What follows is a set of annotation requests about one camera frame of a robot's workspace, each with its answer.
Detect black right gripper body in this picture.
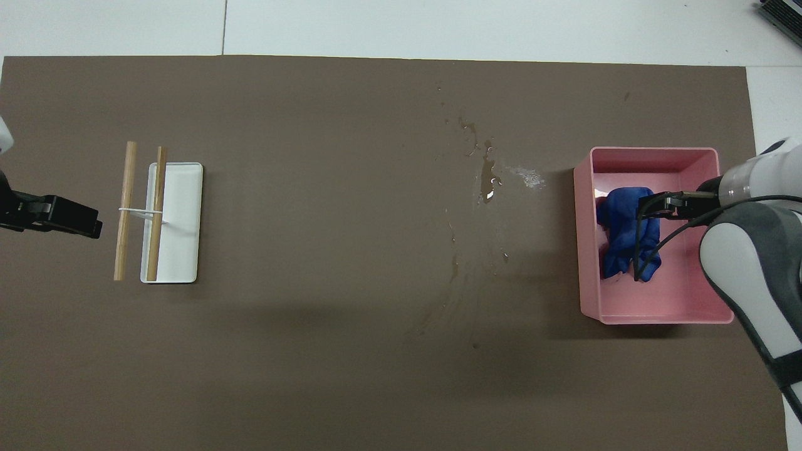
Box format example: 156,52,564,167
665,177,722,221

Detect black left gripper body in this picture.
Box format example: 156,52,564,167
0,188,52,232

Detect blue microfiber towel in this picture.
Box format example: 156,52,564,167
595,186,663,283

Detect spilled water puddle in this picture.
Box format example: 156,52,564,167
439,85,511,283

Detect long wooden dowel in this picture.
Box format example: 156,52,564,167
113,141,137,281

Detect short wooden dowel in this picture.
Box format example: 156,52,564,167
146,147,169,282

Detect pink plastic bin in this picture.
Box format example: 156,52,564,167
573,147,735,325

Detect white rectangular tray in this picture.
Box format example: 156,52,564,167
140,162,204,284

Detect dark ribbed device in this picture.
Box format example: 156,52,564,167
755,0,802,48

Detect brown table mat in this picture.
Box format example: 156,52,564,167
0,55,789,451

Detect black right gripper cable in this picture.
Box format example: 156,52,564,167
633,191,802,283

